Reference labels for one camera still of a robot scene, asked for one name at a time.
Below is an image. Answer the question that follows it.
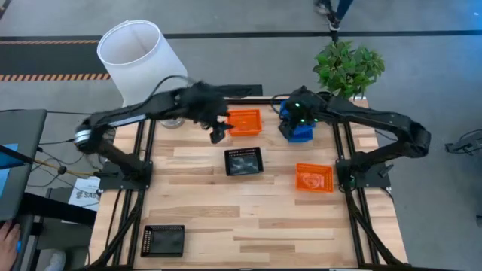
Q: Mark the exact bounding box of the black aluminium table frame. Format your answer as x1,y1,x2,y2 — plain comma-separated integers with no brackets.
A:
87,96,410,271

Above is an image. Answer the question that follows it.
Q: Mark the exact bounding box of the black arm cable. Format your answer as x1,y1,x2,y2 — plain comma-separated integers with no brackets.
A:
145,74,197,106

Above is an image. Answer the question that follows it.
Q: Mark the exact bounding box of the blue plastic basket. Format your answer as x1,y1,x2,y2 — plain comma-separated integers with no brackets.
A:
279,100,316,132
286,126,316,144

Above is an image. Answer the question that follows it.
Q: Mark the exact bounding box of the black slotted plastic basket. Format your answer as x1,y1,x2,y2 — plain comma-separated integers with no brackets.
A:
140,224,186,259
224,146,265,177

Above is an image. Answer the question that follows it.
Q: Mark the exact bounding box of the person's hand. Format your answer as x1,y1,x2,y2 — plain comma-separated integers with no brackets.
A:
0,221,22,271

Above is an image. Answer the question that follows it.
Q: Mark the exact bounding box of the black side desk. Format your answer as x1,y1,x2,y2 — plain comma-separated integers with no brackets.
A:
20,190,98,271

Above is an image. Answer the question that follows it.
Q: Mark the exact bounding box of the yellow cable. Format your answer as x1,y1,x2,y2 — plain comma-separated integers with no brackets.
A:
32,157,99,178

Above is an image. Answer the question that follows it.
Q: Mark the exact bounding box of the orange slotted plastic basket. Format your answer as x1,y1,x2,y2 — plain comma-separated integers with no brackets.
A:
294,162,335,194
227,108,264,137

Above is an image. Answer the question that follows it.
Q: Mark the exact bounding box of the white shade silver table lamp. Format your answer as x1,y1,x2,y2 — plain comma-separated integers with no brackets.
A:
96,19,189,130

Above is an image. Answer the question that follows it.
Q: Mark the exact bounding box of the black flat box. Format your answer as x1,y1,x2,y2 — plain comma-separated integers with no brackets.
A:
215,84,264,99

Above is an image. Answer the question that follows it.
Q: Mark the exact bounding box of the white printed paper sheet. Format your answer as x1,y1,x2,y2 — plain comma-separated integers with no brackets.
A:
67,176,102,212

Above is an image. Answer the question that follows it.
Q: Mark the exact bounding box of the person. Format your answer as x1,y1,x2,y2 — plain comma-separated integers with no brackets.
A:
313,0,355,32

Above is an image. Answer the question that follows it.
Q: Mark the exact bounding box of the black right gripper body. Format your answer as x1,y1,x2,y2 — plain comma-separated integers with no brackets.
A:
281,85,328,127

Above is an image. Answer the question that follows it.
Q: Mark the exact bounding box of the green potted plant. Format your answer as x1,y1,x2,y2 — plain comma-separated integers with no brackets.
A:
312,40,386,100

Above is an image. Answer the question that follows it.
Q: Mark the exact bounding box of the gray laptop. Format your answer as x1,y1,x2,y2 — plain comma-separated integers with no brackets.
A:
0,108,49,224

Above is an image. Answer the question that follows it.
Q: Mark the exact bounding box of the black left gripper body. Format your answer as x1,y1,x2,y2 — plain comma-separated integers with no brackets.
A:
175,81,230,129

